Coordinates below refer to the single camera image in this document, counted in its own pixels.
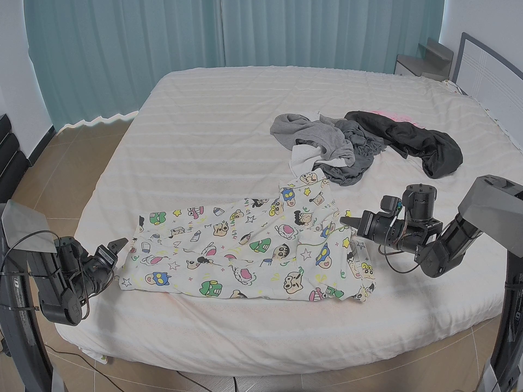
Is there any bed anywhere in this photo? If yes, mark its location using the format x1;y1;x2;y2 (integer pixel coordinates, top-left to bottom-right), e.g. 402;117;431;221
52;31;523;372

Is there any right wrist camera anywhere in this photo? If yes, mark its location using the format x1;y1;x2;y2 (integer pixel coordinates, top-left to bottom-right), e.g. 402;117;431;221
380;195;404;220

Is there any light grey knit garment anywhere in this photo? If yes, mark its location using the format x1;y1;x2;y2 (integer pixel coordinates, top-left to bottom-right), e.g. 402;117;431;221
270;113;355;168

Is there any dark grey garment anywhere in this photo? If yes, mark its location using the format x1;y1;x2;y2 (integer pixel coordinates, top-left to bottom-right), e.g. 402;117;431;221
312;115;388;187

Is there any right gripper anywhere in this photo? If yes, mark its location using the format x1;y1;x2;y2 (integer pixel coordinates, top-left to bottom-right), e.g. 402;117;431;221
340;212;400;246

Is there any white printed pyjama top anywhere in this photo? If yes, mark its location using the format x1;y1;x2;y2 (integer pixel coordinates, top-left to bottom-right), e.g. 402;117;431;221
116;170;378;304

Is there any pink garment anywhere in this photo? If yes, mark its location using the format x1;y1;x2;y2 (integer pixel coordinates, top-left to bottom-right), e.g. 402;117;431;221
370;110;414;123

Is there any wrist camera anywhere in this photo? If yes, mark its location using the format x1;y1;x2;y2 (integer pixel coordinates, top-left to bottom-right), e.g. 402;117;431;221
380;195;404;220
61;238;92;262

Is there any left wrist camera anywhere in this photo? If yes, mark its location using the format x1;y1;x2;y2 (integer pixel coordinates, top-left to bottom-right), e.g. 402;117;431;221
61;238;92;262

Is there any black padded bench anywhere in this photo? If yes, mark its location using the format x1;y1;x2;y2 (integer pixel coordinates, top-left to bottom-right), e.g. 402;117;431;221
0;114;31;215

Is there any white garment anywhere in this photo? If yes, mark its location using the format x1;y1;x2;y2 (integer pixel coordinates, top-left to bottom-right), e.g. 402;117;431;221
289;145;348;170

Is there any blue-green curtain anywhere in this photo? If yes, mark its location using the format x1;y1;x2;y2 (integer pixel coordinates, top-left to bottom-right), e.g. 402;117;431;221
24;0;224;133
221;0;447;74

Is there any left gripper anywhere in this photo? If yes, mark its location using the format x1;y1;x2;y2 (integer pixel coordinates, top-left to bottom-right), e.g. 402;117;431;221
82;238;129;295

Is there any black garment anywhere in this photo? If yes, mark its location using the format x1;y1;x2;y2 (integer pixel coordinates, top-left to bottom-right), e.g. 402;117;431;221
344;111;463;179

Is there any grey bedside table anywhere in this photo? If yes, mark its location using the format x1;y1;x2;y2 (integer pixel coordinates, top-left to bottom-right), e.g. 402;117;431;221
394;37;454;81

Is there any black cable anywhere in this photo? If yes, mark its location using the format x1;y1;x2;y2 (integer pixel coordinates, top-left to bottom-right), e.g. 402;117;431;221
383;243;419;274
0;229;63;277

